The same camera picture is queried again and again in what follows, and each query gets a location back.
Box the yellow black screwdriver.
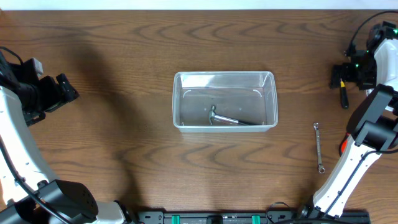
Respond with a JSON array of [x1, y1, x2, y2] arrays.
[[340, 79, 349, 110]]

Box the small steel claw hammer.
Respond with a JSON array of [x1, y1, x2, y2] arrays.
[[208, 105, 255, 126]]

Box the clear plastic storage container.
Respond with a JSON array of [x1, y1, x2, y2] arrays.
[[172, 71, 278, 133]]

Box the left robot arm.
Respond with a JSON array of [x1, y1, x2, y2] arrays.
[[1, 57, 137, 223]]

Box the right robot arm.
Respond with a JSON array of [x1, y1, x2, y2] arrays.
[[297, 22, 397, 219]]

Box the red handled pliers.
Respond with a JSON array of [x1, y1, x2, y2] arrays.
[[338, 133, 349, 156]]

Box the silver ring wrench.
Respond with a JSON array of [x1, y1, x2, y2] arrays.
[[313, 122, 325, 174]]

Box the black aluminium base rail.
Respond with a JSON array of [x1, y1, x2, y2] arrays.
[[136, 210, 371, 224]]

